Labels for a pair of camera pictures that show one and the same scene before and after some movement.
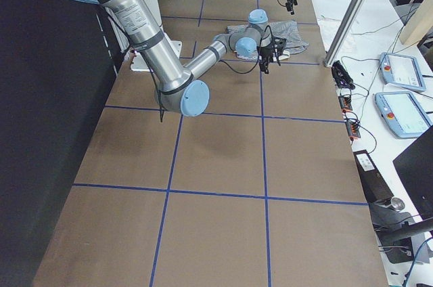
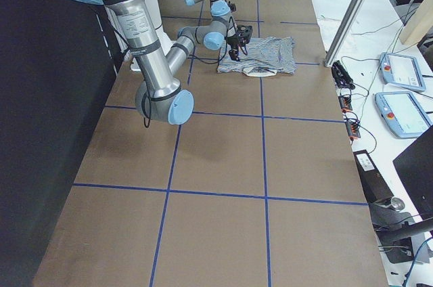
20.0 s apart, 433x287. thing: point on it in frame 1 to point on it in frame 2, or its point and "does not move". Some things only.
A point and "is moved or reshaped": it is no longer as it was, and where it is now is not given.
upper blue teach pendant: (402, 70) does not move
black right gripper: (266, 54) to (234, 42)
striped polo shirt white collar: (294, 42) is moved or reshaped
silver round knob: (398, 204) does not move
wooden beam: (419, 21) does not move
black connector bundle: (341, 76) does not move
